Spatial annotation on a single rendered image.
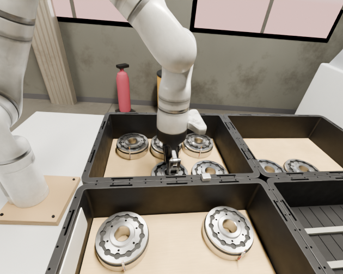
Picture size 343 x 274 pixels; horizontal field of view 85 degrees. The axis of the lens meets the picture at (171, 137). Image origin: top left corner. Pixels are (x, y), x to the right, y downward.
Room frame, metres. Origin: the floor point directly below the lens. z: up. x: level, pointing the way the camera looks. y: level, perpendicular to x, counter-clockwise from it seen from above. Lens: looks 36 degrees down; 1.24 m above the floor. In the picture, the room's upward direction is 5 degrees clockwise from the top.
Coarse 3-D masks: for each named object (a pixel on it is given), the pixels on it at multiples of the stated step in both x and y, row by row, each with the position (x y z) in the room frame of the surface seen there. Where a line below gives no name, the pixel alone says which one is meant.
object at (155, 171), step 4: (156, 164) 0.38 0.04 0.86; (160, 164) 0.38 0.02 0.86; (164, 164) 0.39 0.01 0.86; (180, 164) 0.39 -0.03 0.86; (156, 168) 0.37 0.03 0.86; (160, 168) 0.37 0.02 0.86; (180, 168) 0.38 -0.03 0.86; (184, 168) 0.38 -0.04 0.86; (152, 172) 0.35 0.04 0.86; (156, 172) 0.36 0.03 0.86; (160, 172) 0.35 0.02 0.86; (180, 172) 0.36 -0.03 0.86; (184, 172) 0.36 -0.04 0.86
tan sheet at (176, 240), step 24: (144, 216) 0.24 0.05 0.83; (168, 216) 0.25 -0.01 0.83; (192, 216) 0.25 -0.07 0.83; (120, 240) 0.18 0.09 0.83; (168, 240) 0.19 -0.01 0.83; (192, 240) 0.20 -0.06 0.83; (96, 264) 0.14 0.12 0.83; (144, 264) 0.14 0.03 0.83; (168, 264) 0.15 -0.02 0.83; (192, 264) 0.15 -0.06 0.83; (216, 264) 0.16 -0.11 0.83; (240, 264) 0.16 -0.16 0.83; (264, 264) 0.16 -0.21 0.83
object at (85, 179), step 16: (112, 112) 0.54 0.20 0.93; (128, 112) 0.55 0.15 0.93; (96, 144) 0.37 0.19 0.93; (240, 144) 0.42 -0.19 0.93; (144, 176) 0.27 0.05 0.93; (160, 176) 0.28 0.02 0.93; (176, 176) 0.28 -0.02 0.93; (192, 176) 0.29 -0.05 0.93; (224, 176) 0.30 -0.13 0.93; (240, 176) 0.30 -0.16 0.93; (256, 176) 0.30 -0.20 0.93
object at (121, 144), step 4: (120, 136) 0.50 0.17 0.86; (124, 136) 0.51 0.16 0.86; (128, 136) 0.50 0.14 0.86; (140, 136) 0.51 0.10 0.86; (144, 136) 0.51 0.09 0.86; (120, 140) 0.48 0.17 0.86; (124, 140) 0.48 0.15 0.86; (140, 140) 0.49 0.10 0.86; (144, 140) 0.49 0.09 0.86; (120, 144) 0.46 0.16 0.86; (124, 144) 0.46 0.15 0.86; (140, 144) 0.47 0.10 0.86; (144, 144) 0.47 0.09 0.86; (120, 148) 0.44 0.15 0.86; (124, 148) 0.44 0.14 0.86; (128, 148) 0.45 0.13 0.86; (132, 148) 0.44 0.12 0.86; (136, 148) 0.45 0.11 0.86; (140, 148) 0.45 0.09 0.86; (144, 148) 0.45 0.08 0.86; (128, 152) 0.43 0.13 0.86; (132, 152) 0.43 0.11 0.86; (136, 152) 0.43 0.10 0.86
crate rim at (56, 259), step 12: (180, 180) 0.27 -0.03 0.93; (192, 180) 0.27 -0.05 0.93; (216, 180) 0.28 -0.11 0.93; (228, 180) 0.28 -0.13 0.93; (240, 180) 0.29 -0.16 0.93; (252, 180) 0.29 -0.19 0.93; (72, 204) 0.19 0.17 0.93; (276, 204) 0.23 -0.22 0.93; (72, 216) 0.17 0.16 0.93; (288, 216) 0.21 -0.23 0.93; (288, 228) 0.18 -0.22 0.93; (60, 240) 0.13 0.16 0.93; (300, 240) 0.16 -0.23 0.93; (60, 252) 0.12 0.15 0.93; (48, 264) 0.10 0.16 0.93; (312, 264) 0.13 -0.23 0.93
